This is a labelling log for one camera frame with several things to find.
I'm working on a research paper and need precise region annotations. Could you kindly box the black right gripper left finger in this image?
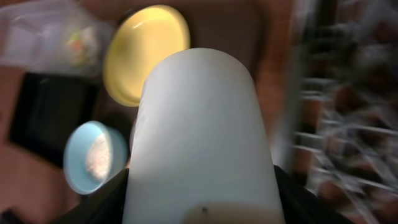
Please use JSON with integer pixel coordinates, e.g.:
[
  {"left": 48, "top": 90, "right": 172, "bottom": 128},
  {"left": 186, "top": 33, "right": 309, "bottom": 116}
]
[{"left": 55, "top": 168, "right": 129, "bottom": 224}]

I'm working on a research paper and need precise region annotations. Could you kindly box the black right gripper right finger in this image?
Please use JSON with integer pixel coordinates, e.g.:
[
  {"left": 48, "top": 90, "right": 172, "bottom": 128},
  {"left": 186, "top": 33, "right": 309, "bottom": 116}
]
[{"left": 274, "top": 165, "right": 353, "bottom": 224}]

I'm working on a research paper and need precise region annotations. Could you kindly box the pale green cup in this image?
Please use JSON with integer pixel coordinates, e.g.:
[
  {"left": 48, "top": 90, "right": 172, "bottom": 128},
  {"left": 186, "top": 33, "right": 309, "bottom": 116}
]
[{"left": 123, "top": 48, "right": 285, "bottom": 223}]

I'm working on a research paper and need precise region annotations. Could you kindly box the green snack wrapper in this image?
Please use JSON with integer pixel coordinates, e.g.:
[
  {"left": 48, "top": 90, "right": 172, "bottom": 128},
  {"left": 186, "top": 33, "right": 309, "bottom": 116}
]
[{"left": 65, "top": 27, "right": 100, "bottom": 66}]

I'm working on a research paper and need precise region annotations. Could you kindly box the grey dishwasher rack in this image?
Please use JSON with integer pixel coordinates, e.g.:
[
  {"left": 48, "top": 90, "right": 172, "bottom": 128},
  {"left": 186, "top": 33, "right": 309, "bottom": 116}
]
[{"left": 271, "top": 1, "right": 397, "bottom": 223}]

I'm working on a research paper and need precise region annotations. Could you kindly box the light blue bowl with rice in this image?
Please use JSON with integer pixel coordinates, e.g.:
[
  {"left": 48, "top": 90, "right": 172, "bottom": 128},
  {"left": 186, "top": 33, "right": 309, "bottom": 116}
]
[{"left": 63, "top": 121, "right": 129, "bottom": 195}]

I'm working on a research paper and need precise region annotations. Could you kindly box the black tray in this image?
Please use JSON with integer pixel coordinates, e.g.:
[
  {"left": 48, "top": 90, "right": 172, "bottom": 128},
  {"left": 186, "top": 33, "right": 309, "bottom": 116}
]
[{"left": 9, "top": 73, "right": 100, "bottom": 168}]

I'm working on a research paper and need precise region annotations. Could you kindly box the yellow plate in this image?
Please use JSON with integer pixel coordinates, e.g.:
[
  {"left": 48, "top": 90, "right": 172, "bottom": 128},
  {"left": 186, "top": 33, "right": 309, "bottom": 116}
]
[{"left": 103, "top": 5, "right": 190, "bottom": 107}]

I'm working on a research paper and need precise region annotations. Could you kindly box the clear plastic bin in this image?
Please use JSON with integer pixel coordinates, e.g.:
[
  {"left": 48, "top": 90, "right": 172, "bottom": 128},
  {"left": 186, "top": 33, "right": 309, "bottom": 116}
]
[{"left": 1, "top": 1, "right": 114, "bottom": 77}]

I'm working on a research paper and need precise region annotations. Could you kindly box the brown serving tray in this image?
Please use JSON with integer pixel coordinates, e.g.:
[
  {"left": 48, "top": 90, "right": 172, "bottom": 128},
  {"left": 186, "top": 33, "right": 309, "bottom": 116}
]
[{"left": 93, "top": 0, "right": 265, "bottom": 150}]

